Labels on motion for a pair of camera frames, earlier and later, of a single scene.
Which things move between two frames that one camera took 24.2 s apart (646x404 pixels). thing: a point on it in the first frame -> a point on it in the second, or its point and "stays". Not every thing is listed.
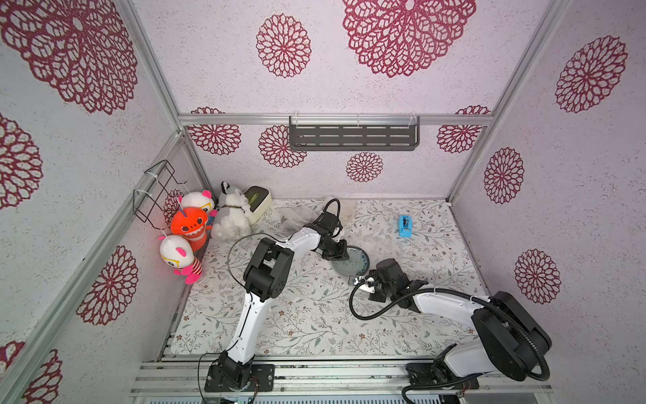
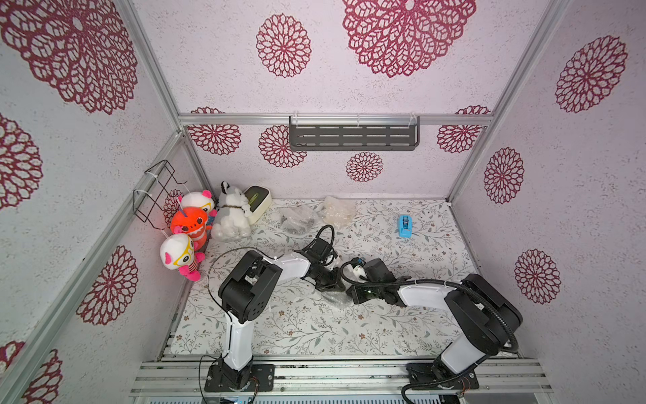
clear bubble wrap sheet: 293,219 stays
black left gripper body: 335,251 -> 326,280
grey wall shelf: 356,133 stays
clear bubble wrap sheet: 346,213 stays
